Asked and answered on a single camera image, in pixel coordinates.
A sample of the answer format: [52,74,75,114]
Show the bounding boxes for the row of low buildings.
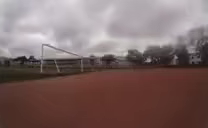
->
[0,54,133,68]

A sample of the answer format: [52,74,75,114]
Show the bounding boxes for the red running track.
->
[0,67,208,128]

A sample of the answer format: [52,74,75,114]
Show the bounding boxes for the row of trees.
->
[125,22,208,66]

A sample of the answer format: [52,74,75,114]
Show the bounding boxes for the white building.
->
[187,52,203,66]

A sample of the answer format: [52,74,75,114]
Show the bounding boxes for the green grass field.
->
[0,65,133,85]

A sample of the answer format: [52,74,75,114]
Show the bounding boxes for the white goal frame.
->
[39,43,85,74]

